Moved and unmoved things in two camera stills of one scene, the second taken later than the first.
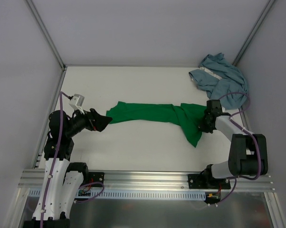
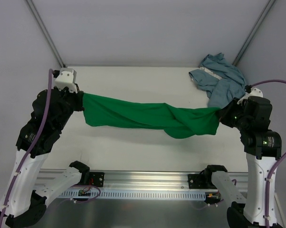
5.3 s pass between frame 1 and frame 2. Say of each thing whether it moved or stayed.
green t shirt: moved
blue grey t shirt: stayed
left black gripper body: moved
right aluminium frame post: stayed
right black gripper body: moved
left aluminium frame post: stayed
